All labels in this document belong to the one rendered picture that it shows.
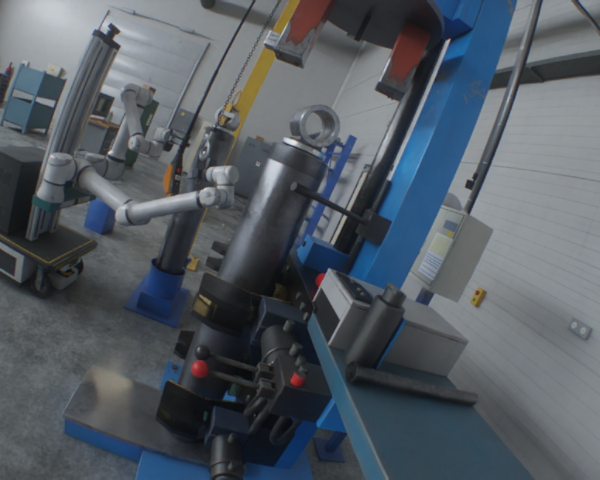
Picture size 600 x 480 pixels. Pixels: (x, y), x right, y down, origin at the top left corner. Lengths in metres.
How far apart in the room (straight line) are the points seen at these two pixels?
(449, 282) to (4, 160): 2.73
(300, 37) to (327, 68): 11.24
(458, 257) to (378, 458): 1.23
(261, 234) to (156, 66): 11.59
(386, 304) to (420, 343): 0.24
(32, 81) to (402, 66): 8.19
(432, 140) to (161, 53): 11.77
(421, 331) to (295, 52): 0.99
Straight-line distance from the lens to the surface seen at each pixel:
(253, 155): 11.30
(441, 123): 1.32
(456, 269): 1.68
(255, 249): 1.16
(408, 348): 0.94
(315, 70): 12.40
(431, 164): 1.29
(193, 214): 2.50
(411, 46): 1.32
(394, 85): 1.25
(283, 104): 12.00
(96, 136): 7.01
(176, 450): 1.63
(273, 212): 1.13
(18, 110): 8.87
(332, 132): 1.22
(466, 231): 1.65
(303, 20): 1.32
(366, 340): 0.77
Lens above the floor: 1.40
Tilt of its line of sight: 10 degrees down
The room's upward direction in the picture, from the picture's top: 25 degrees clockwise
